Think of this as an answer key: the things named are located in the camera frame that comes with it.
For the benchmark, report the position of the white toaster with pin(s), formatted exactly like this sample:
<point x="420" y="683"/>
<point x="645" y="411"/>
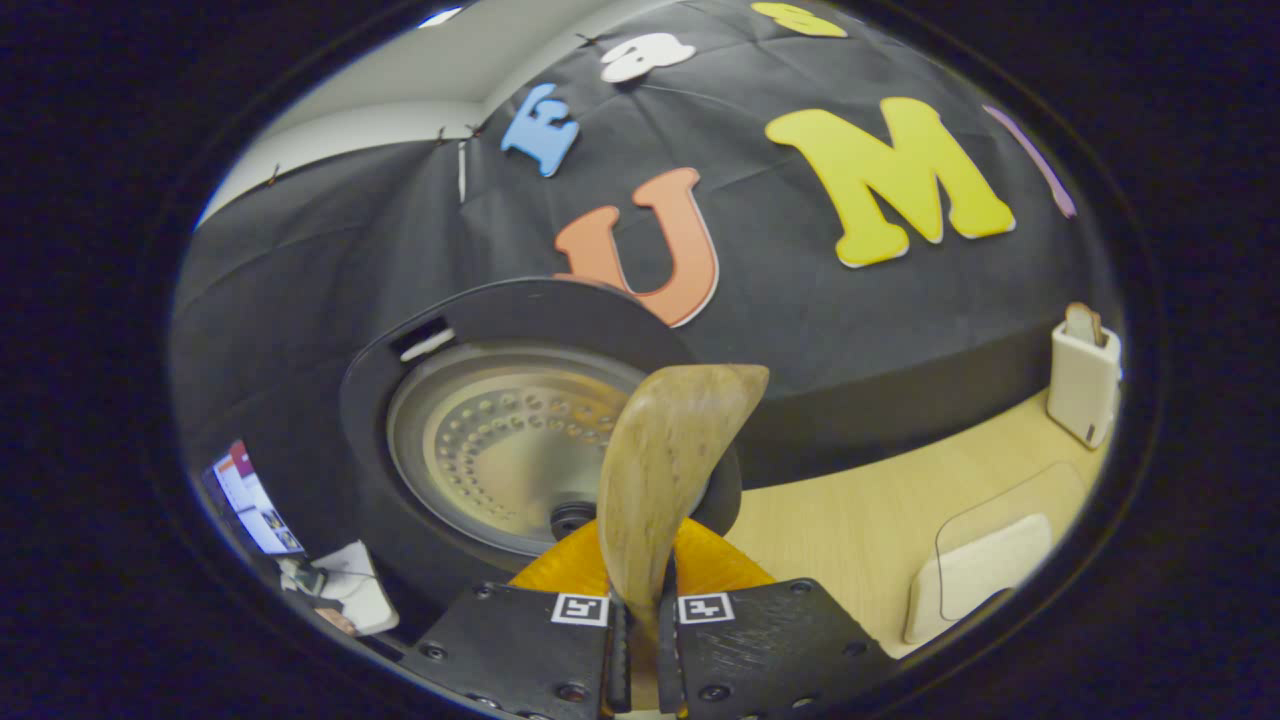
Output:
<point x="1080" y="390"/>

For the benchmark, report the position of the white bread slice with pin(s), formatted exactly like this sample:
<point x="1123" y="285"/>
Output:
<point x="1075" y="322"/>

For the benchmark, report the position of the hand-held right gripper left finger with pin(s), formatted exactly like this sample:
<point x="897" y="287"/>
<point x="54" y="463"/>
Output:
<point x="500" y="640"/>

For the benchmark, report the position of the white rice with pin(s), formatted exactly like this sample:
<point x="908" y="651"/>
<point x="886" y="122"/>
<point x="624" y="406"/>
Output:
<point x="980" y="575"/>

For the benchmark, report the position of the computer monitor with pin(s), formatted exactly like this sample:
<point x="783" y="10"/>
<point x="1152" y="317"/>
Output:
<point x="250" y="500"/>

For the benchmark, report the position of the ceiling light panel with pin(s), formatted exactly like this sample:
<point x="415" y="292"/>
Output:
<point x="440" y="16"/>

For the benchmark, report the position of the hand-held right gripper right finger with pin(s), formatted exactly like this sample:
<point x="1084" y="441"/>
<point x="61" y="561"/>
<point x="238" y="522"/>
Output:
<point x="770" y="640"/>

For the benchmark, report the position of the grey rice cooker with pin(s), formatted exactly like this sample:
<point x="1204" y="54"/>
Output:
<point x="500" y="450"/>

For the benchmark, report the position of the browned bread slice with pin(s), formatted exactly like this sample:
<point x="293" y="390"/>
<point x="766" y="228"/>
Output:
<point x="1096" y="328"/>

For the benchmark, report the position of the white paper sheet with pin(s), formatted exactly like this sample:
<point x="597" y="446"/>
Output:
<point x="365" y="590"/>

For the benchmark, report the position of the wooden spoon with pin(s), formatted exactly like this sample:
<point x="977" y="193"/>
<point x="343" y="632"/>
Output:
<point x="665" y="450"/>

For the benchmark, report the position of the small dark desk device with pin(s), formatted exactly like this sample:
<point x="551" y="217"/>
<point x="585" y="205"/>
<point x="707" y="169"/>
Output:
<point x="303" y="577"/>

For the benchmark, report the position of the clear plastic container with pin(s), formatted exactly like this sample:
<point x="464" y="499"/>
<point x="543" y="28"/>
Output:
<point x="1010" y="500"/>

